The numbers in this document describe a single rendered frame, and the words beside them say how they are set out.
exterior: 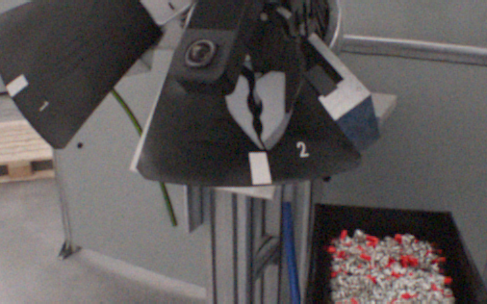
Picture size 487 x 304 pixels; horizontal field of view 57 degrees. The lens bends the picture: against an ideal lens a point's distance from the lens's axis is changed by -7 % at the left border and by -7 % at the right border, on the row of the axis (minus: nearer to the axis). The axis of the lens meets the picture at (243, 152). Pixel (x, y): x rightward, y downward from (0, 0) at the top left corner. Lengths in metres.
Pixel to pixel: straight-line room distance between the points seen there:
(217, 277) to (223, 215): 0.14
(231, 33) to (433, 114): 1.04
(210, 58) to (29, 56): 0.42
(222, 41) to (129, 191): 1.56
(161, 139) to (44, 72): 0.28
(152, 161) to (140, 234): 1.48
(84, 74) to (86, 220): 1.47
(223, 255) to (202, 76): 0.61
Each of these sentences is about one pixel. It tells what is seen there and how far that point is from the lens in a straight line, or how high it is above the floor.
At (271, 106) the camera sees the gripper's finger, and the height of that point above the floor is 1.03.
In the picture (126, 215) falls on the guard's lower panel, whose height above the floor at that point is 0.28.
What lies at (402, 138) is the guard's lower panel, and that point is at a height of 0.74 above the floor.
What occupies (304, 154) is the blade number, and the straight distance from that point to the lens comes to 0.48.
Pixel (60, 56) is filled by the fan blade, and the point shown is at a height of 1.04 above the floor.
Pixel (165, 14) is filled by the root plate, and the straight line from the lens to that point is 0.68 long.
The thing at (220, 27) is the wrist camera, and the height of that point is 1.10.
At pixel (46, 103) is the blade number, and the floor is 0.98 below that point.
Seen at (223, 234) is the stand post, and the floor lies 0.70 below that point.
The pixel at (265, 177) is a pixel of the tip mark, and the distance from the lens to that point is 0.46.
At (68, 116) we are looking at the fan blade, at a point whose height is 0.96.
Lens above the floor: 1.13
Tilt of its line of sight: 19 degrees down
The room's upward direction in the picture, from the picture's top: straight up
